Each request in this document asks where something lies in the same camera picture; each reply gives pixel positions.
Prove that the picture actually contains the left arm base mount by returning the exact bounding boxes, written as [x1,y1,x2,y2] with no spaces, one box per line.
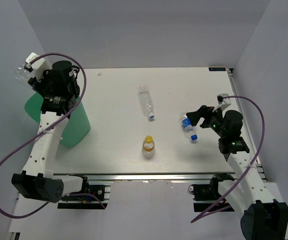
[57,181,111,210]

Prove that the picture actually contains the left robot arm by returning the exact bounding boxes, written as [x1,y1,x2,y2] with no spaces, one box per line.
[11,60,90,203]

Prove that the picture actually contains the yellow cap small bottle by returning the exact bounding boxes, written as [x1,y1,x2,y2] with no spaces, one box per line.
[142,135,155,159]

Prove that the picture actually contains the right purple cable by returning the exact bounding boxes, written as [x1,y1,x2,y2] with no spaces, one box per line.
[190,94,265,224]

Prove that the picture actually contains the clear bottle without label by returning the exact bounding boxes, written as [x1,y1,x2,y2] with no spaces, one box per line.
[138,85,155,119]

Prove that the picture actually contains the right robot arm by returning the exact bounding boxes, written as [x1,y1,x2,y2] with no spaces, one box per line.
[186,105,288,240]

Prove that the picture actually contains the green plastic bin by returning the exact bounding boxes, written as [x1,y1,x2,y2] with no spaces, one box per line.
[24,93,90,148]

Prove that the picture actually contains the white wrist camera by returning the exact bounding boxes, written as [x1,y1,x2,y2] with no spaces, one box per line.
[213,93,231,113]
[25,52,52,80]

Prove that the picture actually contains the right blue table sticker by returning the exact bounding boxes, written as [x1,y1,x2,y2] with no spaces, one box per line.
[208,67,226,72]

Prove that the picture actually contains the aluminium table frame rail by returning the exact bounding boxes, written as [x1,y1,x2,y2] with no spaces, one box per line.
[28,67,269,183]

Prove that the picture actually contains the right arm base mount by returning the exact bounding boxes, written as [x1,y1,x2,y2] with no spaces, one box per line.
[188,173,234,213]

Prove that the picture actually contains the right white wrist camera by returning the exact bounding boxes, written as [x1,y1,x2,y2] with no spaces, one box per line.
[213,93,231,113]

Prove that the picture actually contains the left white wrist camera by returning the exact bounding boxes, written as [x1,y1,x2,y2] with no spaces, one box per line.
[25,52,52,80]

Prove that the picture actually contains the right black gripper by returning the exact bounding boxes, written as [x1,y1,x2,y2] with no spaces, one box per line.
[186,105,227,138]

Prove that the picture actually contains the blue label bottle white cap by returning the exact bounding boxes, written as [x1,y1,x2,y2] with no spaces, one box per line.
[12,66,32,85]

